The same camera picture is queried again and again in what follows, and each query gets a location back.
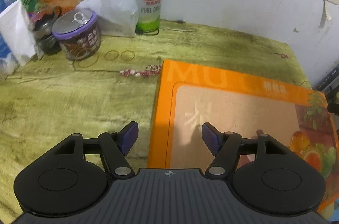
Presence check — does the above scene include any blue water bottle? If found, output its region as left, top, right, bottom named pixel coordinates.
left=0, top=36, right=18, bottom=76

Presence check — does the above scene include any black usb cable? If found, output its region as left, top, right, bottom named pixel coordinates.
left=136, top=19, right=186, bottom=35

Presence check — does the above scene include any white plastic bag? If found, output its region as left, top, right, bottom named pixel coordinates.
left=76, top=0, right=139, bottom=38

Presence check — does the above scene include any dark glass jar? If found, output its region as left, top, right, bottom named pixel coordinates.
left=30, top=6, right=62, bottom=55

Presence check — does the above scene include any orange mooncake gift box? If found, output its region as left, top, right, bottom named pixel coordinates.
left=147, top=60, right=338, bottom=220

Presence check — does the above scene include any purple lidded porridge can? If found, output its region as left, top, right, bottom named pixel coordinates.
left=52, top=9, right=101, bottom=61

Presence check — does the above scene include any black leaning strip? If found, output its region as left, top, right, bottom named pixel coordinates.
left=314, top=65, right=338, bottom=99

